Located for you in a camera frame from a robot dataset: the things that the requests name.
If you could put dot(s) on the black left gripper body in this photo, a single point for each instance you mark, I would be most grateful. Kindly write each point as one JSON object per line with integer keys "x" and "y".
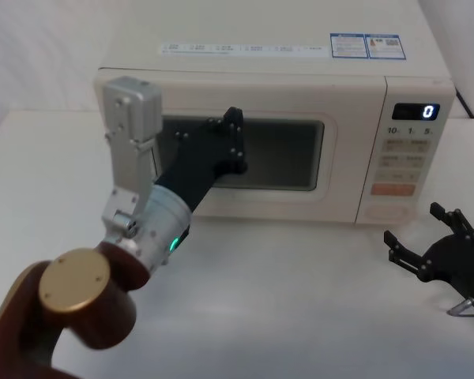
{"x": 197, "y": 162}

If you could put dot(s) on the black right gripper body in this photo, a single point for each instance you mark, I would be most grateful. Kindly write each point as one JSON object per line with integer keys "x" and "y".
{"x": 458, "y": 264}

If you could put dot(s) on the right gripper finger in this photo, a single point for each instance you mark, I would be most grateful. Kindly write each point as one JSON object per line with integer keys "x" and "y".
{"x": 458, "y": 223}
{"x": 405, "y": 254}

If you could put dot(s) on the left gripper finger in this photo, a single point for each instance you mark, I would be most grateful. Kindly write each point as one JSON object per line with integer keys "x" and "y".
{"x": 238, "y": 146}
{"x": 213, "y": 124}

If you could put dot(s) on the cream microwave oven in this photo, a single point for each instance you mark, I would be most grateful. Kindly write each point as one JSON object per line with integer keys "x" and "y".
{"x": 284, "y": 94}

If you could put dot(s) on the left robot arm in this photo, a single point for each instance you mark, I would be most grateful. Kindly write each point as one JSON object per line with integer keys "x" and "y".
{"x": 134, "y": 189}

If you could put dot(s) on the white table cloth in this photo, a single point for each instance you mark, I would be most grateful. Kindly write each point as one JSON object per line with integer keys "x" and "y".
{"x": 260, "y": 300}

